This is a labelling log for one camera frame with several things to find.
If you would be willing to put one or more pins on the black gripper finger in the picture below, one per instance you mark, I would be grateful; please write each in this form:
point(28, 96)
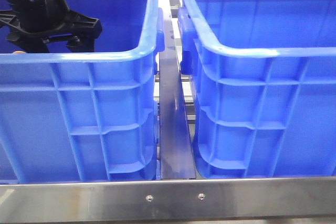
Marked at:
point(27, 41)
point(78, 30)

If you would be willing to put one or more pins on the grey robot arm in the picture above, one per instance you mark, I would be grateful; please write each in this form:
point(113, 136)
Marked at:
point(33, 24)

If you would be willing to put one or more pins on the large blue crate left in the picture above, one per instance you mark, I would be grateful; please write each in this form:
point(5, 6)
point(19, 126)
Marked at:
point(89, 116)

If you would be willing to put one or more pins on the large blue crate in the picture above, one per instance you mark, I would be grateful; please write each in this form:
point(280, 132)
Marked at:
point(89, 116)
point(263, 82)

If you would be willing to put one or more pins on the large blue crate right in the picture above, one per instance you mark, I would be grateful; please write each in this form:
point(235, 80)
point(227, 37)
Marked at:
point(263, 82)

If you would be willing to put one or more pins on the metal divider rail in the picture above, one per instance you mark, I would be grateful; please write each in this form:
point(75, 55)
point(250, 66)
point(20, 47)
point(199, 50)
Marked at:
point(176, 155)

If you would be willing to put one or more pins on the left rail screw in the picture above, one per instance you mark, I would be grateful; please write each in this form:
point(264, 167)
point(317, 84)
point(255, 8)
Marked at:
point(149, 198)

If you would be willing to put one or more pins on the rail screw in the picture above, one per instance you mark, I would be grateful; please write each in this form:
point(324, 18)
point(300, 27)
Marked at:
point(201, 196)
point(149, 198)

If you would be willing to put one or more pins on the right rail screw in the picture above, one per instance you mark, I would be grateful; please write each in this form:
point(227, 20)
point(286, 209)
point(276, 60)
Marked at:
point(201, 196)

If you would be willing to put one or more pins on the stainless steel front rail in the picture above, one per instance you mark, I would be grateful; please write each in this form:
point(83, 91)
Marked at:
point(174, 200)

